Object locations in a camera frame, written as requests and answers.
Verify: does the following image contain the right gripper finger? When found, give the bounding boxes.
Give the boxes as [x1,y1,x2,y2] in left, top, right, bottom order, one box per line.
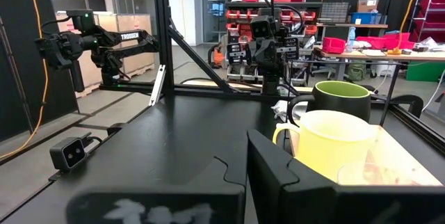
[65,183,246,224]
[246,129,445,224]

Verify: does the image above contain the grey small-drawer cabinet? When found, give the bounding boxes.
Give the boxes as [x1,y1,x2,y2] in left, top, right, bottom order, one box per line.
[319,1,350,24]

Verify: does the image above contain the rack of red bins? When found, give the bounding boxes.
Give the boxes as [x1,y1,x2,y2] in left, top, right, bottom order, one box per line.
[225,1,323,82]

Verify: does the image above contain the black table-level camera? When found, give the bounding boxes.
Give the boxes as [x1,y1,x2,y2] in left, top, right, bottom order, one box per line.
[49,136,88,173]

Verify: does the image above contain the neighbour robot right gripper finger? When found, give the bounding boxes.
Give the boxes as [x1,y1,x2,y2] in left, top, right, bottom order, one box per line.
[70,60,86,93]

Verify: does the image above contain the wooden work table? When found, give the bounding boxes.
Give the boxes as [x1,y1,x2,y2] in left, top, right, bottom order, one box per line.
[312,47,445,83]

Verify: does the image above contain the black mug green inside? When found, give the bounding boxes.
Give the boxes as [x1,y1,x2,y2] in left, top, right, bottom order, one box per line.
[286,80,373,127]

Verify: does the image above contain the grey white cloth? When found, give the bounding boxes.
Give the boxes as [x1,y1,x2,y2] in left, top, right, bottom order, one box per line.
[270,98,309,123]

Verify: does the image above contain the yellow mug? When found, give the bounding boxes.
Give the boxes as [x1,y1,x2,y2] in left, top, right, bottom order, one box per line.
[272,109,378,183]

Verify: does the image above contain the metal rack red bins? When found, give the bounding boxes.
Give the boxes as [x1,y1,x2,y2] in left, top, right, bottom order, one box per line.
[412,0,445,44]

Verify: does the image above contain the clear water bottle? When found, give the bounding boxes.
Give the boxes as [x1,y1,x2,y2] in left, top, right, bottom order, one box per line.
[346,26,357,54]

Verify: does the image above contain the black partition panel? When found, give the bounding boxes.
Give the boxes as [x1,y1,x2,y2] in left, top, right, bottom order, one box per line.
[0,0,79,143]

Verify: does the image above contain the orange hanging cable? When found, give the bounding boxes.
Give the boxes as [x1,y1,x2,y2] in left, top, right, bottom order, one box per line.
[398,0,425,56]

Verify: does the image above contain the black aluminium table frame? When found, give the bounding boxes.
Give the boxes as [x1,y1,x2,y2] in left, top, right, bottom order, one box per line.
[99,0,445,148]

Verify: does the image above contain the orange vacuum cleaner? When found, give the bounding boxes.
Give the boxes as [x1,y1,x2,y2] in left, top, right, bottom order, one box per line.
[212,45,226,69]

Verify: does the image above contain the plywood crate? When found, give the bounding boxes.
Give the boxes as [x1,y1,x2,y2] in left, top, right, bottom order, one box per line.
[57,13,156,98]

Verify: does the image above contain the row of red bins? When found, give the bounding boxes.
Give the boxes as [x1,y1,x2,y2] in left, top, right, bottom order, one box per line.
[356,31,416,50]

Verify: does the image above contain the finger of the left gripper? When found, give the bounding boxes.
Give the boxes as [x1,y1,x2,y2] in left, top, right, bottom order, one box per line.
[226,42,245,65]
[284,37,300,61]

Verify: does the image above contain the blue storage bin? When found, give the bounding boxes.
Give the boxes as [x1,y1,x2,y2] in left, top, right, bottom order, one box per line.
[350,12,378,25]

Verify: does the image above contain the white flat bracket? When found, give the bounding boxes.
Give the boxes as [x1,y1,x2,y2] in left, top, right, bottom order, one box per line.
[148,64,168,107]

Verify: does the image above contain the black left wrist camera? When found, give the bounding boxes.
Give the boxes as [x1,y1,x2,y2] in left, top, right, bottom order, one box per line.
[250,15,277,40]

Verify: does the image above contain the clear glass cup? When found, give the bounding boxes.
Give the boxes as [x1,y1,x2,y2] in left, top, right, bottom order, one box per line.
[335,160,423,187]

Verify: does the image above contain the black C-clamp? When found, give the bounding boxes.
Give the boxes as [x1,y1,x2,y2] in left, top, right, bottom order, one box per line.
[391,94,425,119]

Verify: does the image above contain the yellow cable on partition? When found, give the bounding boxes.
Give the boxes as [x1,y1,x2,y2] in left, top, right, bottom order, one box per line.
[0,0,49,161]

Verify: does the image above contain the olive backpack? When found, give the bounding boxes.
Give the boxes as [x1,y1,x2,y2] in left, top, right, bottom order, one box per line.
[346,62,368,82]

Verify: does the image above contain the cardboard box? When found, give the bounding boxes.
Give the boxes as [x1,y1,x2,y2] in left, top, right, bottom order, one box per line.
[357,0,380,13]

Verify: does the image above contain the green storage bin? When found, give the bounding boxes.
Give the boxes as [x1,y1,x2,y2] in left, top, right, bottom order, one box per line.
[405,60,445,83]

